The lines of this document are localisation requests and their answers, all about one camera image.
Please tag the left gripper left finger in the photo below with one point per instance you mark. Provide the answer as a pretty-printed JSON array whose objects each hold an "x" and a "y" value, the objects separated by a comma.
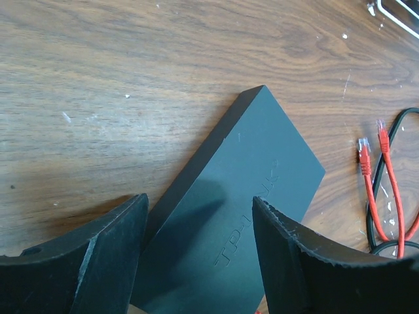
[{"x": 88, "y": 270}]

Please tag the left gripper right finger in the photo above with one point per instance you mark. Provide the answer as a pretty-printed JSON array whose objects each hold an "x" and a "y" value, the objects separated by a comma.
[{"x": 304, "y": 272}]

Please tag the black network switch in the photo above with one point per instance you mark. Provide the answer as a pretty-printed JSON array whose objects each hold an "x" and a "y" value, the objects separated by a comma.
[{"x": 199, "y": 251}]

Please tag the white wire dish rack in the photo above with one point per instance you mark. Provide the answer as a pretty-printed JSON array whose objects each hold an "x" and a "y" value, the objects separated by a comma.
[{"x": 405, "y": 11}]

